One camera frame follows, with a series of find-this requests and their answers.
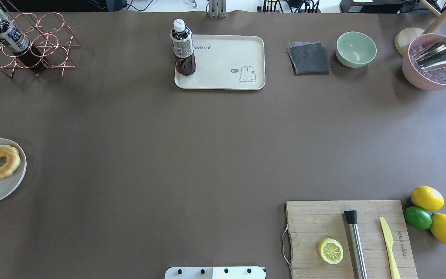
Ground glazed donut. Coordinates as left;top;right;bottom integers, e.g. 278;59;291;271
0;145;21;179

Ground cream rabbit tray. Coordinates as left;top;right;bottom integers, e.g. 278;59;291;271
175;34;266;90

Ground dark drink bottle on tray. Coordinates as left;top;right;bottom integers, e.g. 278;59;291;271
170;18;196;76

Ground grey folded cloth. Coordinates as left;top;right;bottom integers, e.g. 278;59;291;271
287;42;331;75

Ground wooden cutting board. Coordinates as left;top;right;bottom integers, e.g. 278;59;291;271
285;200;418;279

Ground steel muddler black tip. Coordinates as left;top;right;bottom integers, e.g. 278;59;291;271
344;210;368;279

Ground half lemon slice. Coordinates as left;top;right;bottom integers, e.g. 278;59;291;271
317;238;343;265

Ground green bowl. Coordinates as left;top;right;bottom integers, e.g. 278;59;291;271
336;31;377;68

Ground pink ice bowl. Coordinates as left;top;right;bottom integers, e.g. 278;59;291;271
402;33;446;91

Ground wooden mug tree stand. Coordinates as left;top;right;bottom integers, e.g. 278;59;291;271
395;0;446;55

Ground green lime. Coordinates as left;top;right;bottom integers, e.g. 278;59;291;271
404;205;432;230

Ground whole yellow lemon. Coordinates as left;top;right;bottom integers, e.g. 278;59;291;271
410;186;444;212

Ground yellow plastic knife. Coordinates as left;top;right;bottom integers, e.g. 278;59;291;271
379;217;401;279

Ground clear ice cubes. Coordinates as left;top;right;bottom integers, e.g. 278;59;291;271
413;46;446;83

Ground steel ice scoop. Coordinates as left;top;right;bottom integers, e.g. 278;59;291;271
415;38;446;71

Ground aluminium frame post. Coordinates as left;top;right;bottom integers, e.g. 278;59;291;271
208;0;227;18

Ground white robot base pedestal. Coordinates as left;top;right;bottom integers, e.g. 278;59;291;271
164;265;267;279

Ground copper wire bottle rack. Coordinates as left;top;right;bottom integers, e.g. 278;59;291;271
0;0;81;78

